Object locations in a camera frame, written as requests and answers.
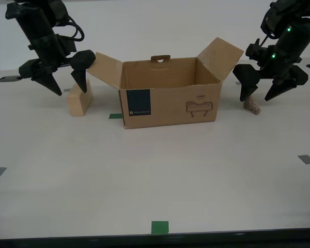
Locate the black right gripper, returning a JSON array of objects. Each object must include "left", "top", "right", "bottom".
[{"left": 232, "top": 40, "right": 309, "bottom": 102}]

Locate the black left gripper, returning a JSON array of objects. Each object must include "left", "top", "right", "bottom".
[{"left": 18, "top": 35, "right": 97, "bottom": 96}]

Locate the speckled pinkish rock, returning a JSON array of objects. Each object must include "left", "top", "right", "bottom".
[{"left": 242, "top": 95, "right": 262, "bottom": 115}]

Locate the light wooden block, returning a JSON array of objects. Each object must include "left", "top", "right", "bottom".
[{"left": 66, "top": 79, "right": 94, "bottom": 117}]

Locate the brown cardboard box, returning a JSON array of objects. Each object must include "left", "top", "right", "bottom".
[{"left": 87, "top": 37, "right": 245, "bottom": 129}]

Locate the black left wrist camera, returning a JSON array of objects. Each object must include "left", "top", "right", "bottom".
[{"left": 57, "top": 33, "right": 77, "bottom": 56}]

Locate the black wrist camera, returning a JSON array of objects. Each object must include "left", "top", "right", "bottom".
[
  {"left": 244, "top": 42, "right": 268, "bottom": 67},
  {"left": 57, "top": 33, "right": 77, "bottom": 56}
]

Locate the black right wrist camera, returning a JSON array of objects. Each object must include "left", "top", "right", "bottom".
[{"left": 244, "top": 42, "right": 268, "bottom": 67}]

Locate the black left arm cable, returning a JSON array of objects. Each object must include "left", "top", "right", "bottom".
[{"left": 54, "top": 15, "right": 85, "bottom": 42}]

